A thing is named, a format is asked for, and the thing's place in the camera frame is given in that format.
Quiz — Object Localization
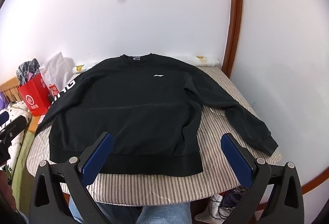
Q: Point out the tangle of dark cables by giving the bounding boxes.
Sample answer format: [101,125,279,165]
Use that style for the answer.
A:
[218,187,251,217]

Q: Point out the red paper bag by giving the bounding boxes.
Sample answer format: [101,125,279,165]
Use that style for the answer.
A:
[17,73,53,116]

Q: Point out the wooden headboard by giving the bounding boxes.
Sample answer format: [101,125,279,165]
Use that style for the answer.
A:
[0,77,25,109]

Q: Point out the white Miniso plastic bag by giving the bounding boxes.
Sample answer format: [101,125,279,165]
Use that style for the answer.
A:
[38,52,75,101]

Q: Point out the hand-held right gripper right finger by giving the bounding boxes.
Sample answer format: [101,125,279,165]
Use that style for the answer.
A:
[221,133,305,224]

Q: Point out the black sweatshirt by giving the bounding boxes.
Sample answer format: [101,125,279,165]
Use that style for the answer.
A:
[35,53,279,178]

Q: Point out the white floral pillow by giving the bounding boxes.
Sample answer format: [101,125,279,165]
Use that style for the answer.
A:
[0,101,32,178]

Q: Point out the white cloth with yellow print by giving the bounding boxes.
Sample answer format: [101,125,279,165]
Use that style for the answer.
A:
[72,56,220,74]

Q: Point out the person's legs in jeans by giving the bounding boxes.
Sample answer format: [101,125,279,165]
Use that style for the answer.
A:
[68,198,192,224]

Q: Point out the brown wooden baseboard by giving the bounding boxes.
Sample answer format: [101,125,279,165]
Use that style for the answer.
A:
[300,160,329,196]

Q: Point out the plaid cloth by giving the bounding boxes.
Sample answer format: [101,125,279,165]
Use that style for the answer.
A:
[16,58,42,86]

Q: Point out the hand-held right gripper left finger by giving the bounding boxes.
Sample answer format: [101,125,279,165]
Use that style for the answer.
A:
[29,132,114,224]

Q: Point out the striped bed blanket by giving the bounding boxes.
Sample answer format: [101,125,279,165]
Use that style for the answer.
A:
[26,65,282,208]

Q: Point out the brown wooden door frame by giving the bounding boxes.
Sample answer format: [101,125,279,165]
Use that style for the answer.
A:
[221,0,244,78]

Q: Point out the wooden nightstand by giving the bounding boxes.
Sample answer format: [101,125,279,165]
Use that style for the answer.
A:
[27,113,48,134]

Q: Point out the green bed sheet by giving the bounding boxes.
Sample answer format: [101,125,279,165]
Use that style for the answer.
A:
[12,126,35,204]

